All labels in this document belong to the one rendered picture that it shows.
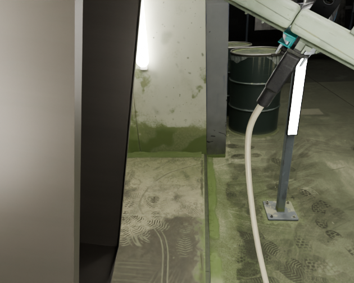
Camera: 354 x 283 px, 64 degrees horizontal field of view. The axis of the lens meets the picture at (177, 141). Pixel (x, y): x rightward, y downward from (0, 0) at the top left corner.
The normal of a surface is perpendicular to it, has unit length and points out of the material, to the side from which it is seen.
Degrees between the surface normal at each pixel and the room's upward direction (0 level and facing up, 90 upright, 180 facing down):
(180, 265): 0
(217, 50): 90
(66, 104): 90
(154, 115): 90
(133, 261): 0
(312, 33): 99
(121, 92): 90
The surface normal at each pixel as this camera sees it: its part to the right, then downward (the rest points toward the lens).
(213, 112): -0.08, 0.43
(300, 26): -0.51, 0.53
